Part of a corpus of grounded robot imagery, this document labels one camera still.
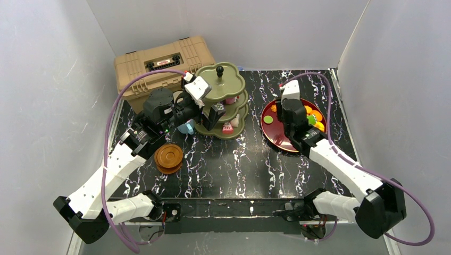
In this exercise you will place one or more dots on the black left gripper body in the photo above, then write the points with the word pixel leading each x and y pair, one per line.
pixel 206 115

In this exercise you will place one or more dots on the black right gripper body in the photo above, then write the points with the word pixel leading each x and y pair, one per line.
pixel 288 115

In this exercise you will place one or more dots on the green three-tier serving stand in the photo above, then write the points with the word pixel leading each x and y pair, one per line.
pixel 226 81

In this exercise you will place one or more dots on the red layered cake square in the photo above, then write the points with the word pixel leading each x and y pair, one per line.
pixel 230 100

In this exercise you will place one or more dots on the white sugared cake piece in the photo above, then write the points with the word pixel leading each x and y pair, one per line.
pixel 235 121

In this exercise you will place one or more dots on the pink sprinkled cake slice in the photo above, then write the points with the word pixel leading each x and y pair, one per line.
pixel 227 129

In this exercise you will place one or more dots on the red round lacquer tray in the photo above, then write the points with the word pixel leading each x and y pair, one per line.
pixel 274 132

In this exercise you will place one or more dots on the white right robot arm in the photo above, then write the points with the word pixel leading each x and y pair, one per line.
pixel 352 179

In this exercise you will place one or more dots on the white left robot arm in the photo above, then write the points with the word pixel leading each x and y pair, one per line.
pixel 87 210

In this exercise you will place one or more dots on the green cube sweet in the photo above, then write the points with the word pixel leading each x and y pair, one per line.
pixel 311 120

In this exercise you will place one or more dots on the green macaron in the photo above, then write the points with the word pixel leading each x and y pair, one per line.
pixel 267 119

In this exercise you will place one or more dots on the blue mug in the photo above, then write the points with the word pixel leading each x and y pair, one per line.
pixel 187 128

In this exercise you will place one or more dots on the stacked brown wooden coasters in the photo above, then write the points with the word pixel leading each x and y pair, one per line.
pixel 168 158

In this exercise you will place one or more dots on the tan plastic toolbox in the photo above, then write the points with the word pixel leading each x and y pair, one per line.
pixel 188 54

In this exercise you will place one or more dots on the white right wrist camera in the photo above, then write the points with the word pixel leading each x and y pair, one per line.
pixel 290 90

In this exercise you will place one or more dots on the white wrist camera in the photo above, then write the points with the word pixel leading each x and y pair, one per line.
pixel 290 90
pixel 197 87

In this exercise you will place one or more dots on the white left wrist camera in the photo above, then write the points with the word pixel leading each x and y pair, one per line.
pixel 197 87

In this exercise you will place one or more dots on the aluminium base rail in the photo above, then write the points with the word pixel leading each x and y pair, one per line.
pixel 233 215

